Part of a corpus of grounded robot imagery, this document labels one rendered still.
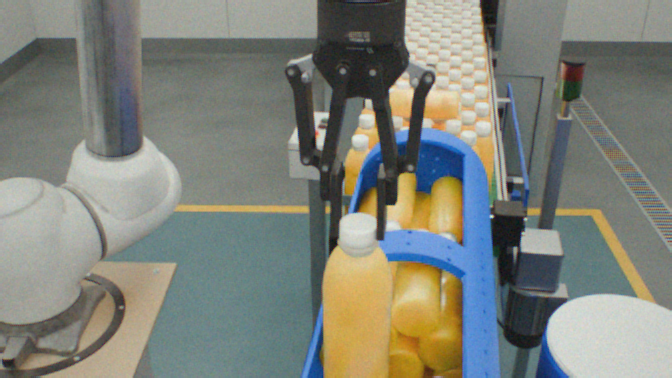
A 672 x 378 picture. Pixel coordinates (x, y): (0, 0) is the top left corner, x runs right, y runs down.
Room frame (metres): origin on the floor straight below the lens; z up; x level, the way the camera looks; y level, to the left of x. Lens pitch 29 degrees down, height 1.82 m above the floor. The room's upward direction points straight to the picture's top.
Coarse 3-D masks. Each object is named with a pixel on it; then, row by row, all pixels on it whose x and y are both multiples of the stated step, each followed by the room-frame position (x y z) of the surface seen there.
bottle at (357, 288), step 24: (336, 264) 0.55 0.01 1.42; (360, 264) 0.54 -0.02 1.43; (384, 264) 0.55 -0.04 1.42; (336, 288) 0.54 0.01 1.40; (360, 288) 0.53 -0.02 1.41; (384, 288) 0.54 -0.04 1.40; (336, 312) 0.53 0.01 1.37; (360, 312) 0.53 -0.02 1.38; (384, 312) 0.54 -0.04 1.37; (336, 336) 0.53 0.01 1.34; (360, 336) 0.53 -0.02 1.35; (384, 336) 0.54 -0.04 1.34; (336, 360) 0.53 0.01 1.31; (360, 360) 0.53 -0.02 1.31; (384, 360) 0.54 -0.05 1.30
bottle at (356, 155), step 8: (368, 144) 1.50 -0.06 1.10; (352, 152) 1.48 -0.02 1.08; (360, 152) 1.48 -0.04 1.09; (368, 152) 1.48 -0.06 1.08; (352, 160) 1.47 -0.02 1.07; (360, 160) 1.46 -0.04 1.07; (352, 168) 1.46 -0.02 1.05; (360, 168) 1.46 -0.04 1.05; (352, 176) 1.46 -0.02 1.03; (352, 184) 1.46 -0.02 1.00; (352, 192) 1.46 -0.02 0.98
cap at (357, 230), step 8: (344, 216) 0.57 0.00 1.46; (352, 216) 0.57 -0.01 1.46; (360, 216) 0.57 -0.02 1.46; (368, 216) 0.57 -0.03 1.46; (344, 224) 0.56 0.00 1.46; (352, 224) 0.56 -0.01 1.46; (360, 224) 0.56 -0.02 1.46; (368, 224) 0.56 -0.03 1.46; (344, 232) 0.55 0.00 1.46; (352, 232) 0.55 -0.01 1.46; (360, 232) 0.54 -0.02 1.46; (368, 232) 0.55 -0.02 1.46; (344, 240) 0.55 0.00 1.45; (352, 240) 0.54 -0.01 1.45; (360, 240) 0.54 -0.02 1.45; (368, 240) 0.55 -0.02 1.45
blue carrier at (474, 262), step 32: (448, 160) 1.28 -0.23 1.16; (480, 160) 1.27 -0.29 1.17; (480, 192) 1.12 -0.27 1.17; (480, 224) 1.00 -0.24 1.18; (416, 256) 0.84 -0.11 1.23; (448, 256) 0.85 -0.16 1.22; (480, 256) 0.90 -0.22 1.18; (480, 288) 0.81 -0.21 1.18; (320, 320) 0.79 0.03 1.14; (480, 320) 0.74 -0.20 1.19; (480, 352) 0.67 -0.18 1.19
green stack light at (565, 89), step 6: (558, 78) 1.67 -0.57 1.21; (558, 84) 1.67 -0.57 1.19; (564, 84) 1.65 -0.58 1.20; (570, 84) 1.64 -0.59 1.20; (576, 84) 1.64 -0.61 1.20; (582, 84) 1.65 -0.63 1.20; (558, 90) 1.66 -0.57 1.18; (564, 90) 1.65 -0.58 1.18; (570, 90) 1.64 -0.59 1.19; (576, 90) 1.64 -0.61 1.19; (564, 96) 1.64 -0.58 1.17; (570, 96) 1.64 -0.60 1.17; (576, 96) 1.64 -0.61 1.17
